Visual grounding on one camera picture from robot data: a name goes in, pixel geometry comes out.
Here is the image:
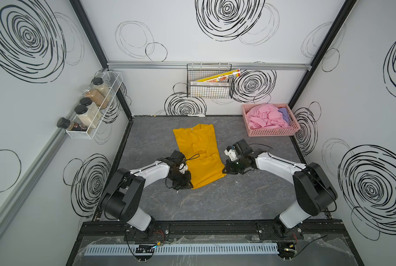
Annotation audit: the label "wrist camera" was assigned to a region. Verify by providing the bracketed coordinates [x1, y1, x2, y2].
[179, 163, 188, 174]
[224, 146, 238, 161]

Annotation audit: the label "white box in basket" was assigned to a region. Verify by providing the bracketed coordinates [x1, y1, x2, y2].
[189, 82, 231, 88]

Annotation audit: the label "pink plastic basket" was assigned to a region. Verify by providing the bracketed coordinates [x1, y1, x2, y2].
[242, 103, 301, 137]

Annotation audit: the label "pink t-shirt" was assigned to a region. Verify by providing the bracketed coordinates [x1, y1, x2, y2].
[246, 104, 289, 129]

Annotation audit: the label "spice jar white contents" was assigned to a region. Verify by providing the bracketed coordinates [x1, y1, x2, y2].
[79, 97, 101, 120]

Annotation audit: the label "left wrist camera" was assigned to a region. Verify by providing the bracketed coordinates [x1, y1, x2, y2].
[179, 163, 188, 174]

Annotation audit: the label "yellow t-shirt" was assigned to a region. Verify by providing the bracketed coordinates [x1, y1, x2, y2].
[173, 124, 226, 189]

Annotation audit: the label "clear wall shelf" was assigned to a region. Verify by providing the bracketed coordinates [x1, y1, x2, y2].
[66, 71, 123, 140]

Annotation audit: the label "spice jar cream contents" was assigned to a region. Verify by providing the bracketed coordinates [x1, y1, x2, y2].
[74, 104, 99, 129]

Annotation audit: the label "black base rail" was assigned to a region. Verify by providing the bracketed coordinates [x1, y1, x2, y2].
[77, 219, 347, 242]

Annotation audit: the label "spice jar brown contents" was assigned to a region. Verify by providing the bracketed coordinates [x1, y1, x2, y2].
[83, 77, 111, 110]

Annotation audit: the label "grey slotted cable duct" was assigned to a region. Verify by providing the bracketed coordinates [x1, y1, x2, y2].
[84, 243, 279, 256]

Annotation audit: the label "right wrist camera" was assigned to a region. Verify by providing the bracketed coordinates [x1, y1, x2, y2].
[224, 146, 238, 161]

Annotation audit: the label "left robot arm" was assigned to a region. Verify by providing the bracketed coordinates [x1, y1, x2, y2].
[98, 150, 193, 232]

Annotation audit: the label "black wire basket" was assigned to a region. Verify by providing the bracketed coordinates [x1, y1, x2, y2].
[186, 63, 233, 99]

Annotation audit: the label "purple t-shirt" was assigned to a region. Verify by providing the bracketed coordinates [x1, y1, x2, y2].
[278, 108, 290, 125]

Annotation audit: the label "yellow foil box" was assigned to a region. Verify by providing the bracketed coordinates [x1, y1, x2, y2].
[196, 69, 241, 83]

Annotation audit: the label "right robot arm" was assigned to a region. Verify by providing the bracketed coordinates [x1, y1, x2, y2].
[222, 139, 338, 239]

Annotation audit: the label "small dark spice bottle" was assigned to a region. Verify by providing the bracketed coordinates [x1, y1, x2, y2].
[57, 117, 88, 132]

